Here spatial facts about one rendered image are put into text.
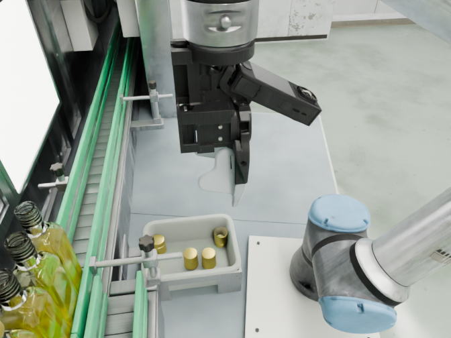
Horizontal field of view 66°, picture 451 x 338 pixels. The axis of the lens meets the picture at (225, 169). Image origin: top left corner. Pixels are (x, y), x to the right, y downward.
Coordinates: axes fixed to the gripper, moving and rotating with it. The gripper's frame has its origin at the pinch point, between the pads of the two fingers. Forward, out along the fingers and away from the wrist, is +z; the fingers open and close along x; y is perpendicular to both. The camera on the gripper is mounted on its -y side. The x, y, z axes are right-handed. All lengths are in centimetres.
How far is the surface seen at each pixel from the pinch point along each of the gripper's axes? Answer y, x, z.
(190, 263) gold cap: 7.7, -15.2, 38.5
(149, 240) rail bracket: 14.4, -5.8, 17.0
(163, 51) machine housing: 11, -90, 15
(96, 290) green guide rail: 23.7, 0.0, 21.7
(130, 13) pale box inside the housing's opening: 22, -100, 5
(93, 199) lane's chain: 31, -32, 30
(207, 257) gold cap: 3.8, -15.0, 36.6
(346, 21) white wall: -217, -410, 110
